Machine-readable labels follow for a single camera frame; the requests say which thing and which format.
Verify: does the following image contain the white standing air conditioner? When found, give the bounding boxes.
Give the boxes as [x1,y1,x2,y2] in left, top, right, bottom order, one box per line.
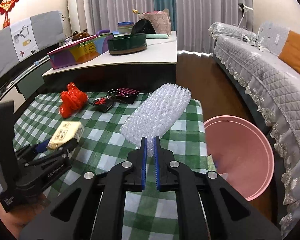
[68,0,87,33]

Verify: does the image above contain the black bowl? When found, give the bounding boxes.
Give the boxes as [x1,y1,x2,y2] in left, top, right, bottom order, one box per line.
[131,18,156,34]

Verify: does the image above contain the white top coffee table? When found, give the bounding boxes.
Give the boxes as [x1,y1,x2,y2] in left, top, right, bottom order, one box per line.
[42,31,177,93]

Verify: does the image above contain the stack of coloured bowls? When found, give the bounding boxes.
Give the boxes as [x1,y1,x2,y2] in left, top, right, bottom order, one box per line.
[117,21,134,34]

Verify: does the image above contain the grey quilted sofa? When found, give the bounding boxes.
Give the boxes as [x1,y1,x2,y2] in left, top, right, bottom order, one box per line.
[209,22,300,237]

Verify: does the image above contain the grey curtain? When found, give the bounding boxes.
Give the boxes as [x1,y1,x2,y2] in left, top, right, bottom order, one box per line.
[84,0,254,53]

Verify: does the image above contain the gold tissue pack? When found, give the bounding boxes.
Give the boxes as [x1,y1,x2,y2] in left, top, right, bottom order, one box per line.
[47,121,84,150]

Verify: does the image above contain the television with grey cover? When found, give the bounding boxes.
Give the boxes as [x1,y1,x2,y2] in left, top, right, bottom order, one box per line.
[0,11,65,78]

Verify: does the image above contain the tv cabinet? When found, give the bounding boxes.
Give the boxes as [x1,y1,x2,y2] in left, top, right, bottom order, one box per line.
[0,43,59,118]

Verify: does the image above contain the red plastic bag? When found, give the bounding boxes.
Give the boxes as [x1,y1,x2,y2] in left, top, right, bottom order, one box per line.
[59,82,88,119]

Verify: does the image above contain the person's left hand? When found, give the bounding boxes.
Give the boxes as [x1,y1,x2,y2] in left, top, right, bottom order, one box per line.
[0,193,48,239]

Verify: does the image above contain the colourful rectangular box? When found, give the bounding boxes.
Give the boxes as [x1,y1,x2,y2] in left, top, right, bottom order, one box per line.
[48,33,114,69]

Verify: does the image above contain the red chinese knot decoration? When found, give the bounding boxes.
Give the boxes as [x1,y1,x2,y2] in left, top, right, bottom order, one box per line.
[0,0,19,29]

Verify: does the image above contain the orange cushion near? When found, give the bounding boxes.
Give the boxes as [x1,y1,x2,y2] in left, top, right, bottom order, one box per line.
[279,30,300,74]

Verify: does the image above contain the light green tray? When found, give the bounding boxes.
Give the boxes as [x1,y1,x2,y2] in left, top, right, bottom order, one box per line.
[146,34,168,39]

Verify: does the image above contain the pink trash bin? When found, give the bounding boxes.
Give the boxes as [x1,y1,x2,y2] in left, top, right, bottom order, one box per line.
[204,115,275,201]

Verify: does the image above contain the white bubble wrap piece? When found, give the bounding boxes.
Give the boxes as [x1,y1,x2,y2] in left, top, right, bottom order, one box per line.
[120,83,191,157]

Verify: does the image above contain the white cables on sofa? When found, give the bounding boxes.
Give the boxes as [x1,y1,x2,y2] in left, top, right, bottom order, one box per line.
[236,33,268,52]

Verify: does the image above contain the black red snack wrapper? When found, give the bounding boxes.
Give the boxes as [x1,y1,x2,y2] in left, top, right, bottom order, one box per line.
[88,96,115,113]

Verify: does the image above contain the green white checkered cloth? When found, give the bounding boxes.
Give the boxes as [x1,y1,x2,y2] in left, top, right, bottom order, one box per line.
[13,93,208,239]

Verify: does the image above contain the pink fabric basket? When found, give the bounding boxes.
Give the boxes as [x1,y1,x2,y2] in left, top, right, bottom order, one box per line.
[138,9,172,36]

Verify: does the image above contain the dark green round tin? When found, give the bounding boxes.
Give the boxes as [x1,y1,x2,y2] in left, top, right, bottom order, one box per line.
[107,34,147,55]

